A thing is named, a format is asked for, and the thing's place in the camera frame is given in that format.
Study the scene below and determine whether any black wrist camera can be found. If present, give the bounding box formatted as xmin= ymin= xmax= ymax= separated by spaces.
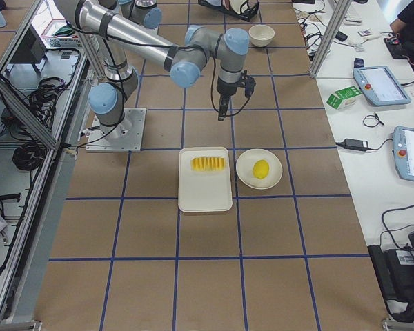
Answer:
xmin=239 ymin=70 xmax=256 ymax=99

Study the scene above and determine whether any far teach pendant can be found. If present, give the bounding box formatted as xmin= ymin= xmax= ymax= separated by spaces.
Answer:
xmin=353 ymin=66 xmax=411 ymax=106

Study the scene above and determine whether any cream plate under lemon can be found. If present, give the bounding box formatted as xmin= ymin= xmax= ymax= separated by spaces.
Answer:
xmin=236 ymin=149 xmax=283 ymax=190

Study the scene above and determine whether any pink plate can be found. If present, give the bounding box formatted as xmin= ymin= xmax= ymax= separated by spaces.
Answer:
xmin=222 ymin=0 xmax=230 ymax=10

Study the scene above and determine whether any aluminium frame post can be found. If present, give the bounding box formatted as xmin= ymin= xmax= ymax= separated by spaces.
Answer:
xmin=309 ymin=0 xmax=351 ymax=78

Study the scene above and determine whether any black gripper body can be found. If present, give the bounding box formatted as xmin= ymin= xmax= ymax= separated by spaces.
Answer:
xmin=216 ymin=79 xmax=243 ymax=100

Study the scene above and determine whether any black power adapter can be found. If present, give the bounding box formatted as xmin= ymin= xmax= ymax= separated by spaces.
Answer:
xmin=344 ymin=139 xmax=369 ymax=152

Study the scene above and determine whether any cream bowl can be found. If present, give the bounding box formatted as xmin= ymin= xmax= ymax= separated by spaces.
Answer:
xmin=248 ymin=24 xmax=275 ymax=48

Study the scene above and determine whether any yellow lemon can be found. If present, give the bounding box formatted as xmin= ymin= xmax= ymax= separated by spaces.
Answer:
xmin=253 ymin=159 xmax=270 ymax=179

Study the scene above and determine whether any black plate rack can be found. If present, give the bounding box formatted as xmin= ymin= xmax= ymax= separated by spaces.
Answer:
xmin=198 ymin=0 xmax=259 ymax=22

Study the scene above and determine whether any green white carton box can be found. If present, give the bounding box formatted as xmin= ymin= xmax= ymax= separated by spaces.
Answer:
xmin=326 ymin=86 xmax=362 ymax=110

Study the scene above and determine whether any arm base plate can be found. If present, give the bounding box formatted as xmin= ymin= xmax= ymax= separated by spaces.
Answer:
xmin=85 ymin=108 xmax=147 ymax=152

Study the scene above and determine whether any cream rectangular tray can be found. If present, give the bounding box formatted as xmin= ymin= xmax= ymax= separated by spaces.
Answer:
xmin=178 ymin=147 xmax=233 ymax=212

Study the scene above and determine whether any cream plate in rack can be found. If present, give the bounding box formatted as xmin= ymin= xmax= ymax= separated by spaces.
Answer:
xmin=229 ymin=0 xmax=250 ymax=14

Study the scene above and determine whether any near teach pendant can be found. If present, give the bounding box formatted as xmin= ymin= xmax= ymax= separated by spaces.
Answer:
xmin=392 ymin=126 xmax=414 ymax=181

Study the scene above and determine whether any teach pendant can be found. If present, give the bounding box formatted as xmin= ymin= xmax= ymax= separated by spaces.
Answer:
xmin=392 ymin=126 xmax=414 ymax=181
xmin=353 ymin=66 xmax=411 ymax=106

